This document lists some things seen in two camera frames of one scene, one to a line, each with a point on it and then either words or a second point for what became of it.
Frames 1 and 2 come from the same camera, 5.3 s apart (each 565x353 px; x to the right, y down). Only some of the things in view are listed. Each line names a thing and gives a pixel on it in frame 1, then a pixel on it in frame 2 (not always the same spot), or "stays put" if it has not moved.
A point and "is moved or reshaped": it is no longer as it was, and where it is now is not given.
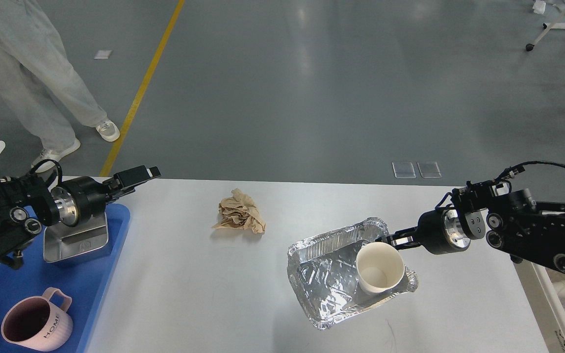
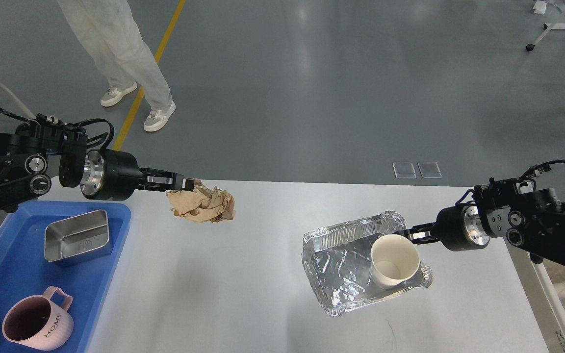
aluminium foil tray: (324, 273) is moved or reshaped
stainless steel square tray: (61, 241) stays put
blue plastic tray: (86, 282) stays put
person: (8, 36) → (110, 29)
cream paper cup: (380, 267) is moved or reshaped
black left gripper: (80, 199) → (112, 175)
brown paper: (240, 211) → (203, 204)
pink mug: (35, 323) stays put
